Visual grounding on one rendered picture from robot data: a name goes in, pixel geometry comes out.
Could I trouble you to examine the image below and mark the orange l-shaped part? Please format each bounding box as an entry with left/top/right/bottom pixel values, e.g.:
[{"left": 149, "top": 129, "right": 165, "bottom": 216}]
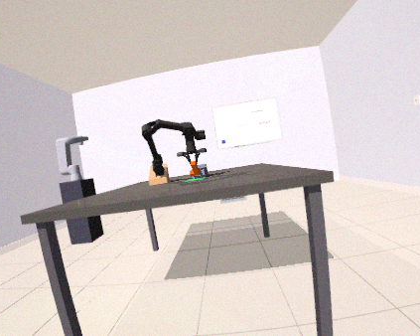
[{"left": 190, "top": 161, "right": 200, "bottom": 176}]

